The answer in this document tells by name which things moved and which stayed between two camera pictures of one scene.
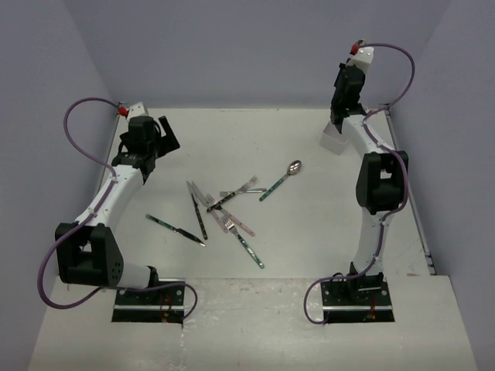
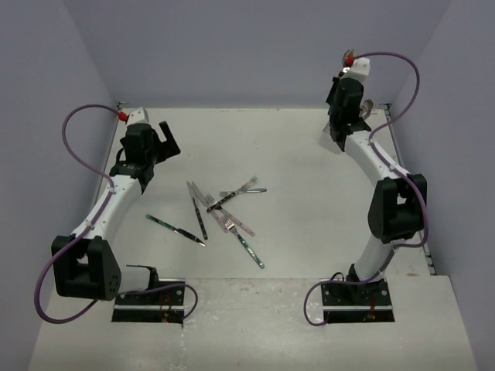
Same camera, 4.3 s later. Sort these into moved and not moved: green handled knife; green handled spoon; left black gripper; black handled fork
Moved: green handled spoon
Not moved: green handled knife; black handled fork; left black gripper
